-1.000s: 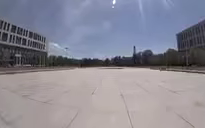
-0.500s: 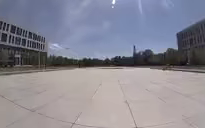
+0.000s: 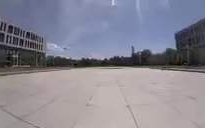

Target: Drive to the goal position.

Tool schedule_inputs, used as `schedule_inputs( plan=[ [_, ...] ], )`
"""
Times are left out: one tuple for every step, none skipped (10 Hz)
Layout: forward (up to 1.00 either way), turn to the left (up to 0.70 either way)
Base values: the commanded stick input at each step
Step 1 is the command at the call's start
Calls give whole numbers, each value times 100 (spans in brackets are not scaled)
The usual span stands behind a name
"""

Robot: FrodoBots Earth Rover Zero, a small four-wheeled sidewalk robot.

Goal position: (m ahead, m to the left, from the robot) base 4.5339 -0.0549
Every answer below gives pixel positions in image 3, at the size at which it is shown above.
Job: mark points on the row of trees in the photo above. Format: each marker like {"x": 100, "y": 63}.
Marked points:
{"x": 100, "y": 62}

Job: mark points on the pale concrete slab plaza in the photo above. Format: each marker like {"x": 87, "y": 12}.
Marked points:
{"x": 106, "y": 93}

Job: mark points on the thin tower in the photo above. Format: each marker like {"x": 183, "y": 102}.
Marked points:
{"x": 133, "y": 50}

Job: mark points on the white building with window rows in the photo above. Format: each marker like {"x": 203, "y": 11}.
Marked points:
{"x": 13, "y": 36}

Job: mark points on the grey multi-storey building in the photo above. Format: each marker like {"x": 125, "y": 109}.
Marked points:
{"x": 196, "y": 36}

